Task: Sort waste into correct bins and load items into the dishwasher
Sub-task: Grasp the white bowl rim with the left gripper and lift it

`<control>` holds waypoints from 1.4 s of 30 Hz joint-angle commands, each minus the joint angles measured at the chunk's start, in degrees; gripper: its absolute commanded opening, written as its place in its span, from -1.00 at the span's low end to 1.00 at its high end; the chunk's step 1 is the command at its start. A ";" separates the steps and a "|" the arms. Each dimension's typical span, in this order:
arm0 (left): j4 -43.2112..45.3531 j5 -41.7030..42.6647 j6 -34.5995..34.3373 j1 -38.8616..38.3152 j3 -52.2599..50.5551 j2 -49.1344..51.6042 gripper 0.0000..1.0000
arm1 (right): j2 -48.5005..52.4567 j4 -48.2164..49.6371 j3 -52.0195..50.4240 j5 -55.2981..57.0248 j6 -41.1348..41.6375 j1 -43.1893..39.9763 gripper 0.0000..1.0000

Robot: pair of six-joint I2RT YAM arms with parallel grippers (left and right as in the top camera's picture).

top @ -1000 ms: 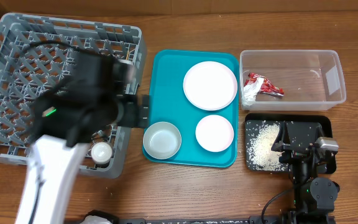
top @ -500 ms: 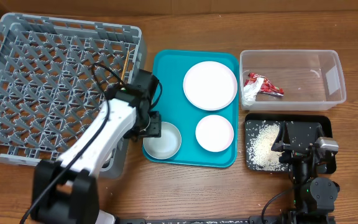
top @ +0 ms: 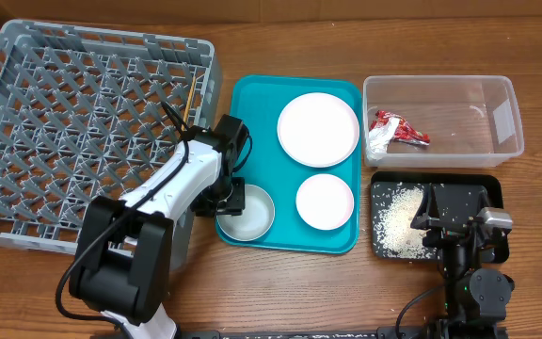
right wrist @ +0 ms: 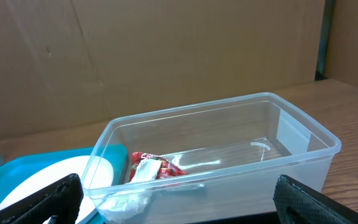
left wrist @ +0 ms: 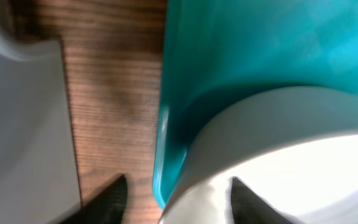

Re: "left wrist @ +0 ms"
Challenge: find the grey plastic dish rack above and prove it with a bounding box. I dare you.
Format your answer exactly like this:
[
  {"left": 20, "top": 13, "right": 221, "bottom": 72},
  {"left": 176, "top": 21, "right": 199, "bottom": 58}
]
[{"left": 0, "top": 0, "right": 82, "bottom": 224}]

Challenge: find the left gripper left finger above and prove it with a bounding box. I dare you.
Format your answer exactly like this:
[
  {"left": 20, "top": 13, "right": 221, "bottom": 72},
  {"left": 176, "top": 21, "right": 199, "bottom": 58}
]
[{"left": 60, "top": 174, "right": 127, "bottom": 224}]

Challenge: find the teal plastic tray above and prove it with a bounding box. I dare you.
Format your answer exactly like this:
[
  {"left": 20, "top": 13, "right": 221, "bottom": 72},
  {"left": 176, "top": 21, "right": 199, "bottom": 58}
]
[{"left": 152, "top": 0, "right": 358, "bottom": 207}]

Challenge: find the grey bowl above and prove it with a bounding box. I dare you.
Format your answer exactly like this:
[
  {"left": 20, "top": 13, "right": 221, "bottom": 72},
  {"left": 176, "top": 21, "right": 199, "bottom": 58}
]
[{"left": 160, "top": 86, "right": 358, "bottom": 223}]

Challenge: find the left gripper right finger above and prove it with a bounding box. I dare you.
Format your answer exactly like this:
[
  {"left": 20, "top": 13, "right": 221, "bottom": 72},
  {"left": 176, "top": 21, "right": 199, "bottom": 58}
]
[{"left": 230, "top": 177, "right": 292, "bottom": 224}]

